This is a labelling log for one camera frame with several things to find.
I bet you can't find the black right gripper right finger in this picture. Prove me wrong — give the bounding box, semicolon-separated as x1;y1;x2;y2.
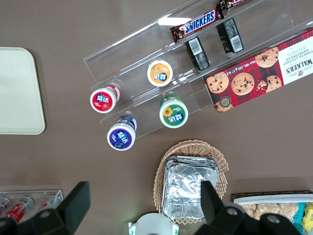
195;180;248;235

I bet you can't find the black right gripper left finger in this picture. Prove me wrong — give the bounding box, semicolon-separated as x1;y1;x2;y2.
22;181;91;235

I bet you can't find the white rectangular snack tray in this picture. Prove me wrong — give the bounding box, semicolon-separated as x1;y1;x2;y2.
233;195;313;235

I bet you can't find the light oval wicker basket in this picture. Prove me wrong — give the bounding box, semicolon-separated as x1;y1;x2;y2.
153;139;229;225

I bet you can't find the dark board under snack tray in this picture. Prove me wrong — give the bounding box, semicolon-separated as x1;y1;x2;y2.
230;189;313;204

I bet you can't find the beige plastic tray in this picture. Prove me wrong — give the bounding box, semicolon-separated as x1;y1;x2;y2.
0;47;46;136

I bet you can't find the clear acrylic bottle rack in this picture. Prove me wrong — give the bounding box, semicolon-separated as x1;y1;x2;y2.
0;189;65;222

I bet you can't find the stack of foil trays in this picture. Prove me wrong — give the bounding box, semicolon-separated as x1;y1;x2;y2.
161;155;220;220

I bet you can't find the rice cracker pack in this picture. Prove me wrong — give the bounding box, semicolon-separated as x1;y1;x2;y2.
240;203;262;221
259;202;299;220

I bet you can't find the red Coca-Cola bottle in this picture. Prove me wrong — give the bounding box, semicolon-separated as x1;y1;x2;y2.
3;196;34;222
0;196;12;216

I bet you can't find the purple lid gum tub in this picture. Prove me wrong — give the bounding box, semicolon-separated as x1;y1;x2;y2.
106;115;138;151

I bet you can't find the teal snack packet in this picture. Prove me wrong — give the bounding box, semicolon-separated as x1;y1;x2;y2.
292;202;307;226

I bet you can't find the green lid gum tub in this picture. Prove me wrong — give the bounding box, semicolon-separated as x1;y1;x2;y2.
159;94;189;129

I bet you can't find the yellow snack packet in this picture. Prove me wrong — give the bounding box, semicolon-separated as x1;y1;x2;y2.
301;205;313;232

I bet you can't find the red lid gum tub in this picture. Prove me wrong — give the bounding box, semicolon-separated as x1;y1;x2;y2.
89;84;121;114

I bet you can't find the orange lid gum tub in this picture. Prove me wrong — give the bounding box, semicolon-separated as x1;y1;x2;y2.
146;59;174;88

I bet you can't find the red Walkers cookie box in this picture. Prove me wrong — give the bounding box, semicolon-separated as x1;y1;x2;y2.
202;27;313;114

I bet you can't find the small black carton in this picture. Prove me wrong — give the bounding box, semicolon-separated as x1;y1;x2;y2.
185;36;211;72
216;17;244;55

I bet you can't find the clear acrylic tiered stand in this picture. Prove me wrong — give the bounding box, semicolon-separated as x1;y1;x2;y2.
83;0;313;148

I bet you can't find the Snickers chocolate bar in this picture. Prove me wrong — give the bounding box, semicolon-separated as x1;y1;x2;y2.
169;8;225;44
217;0;248;11

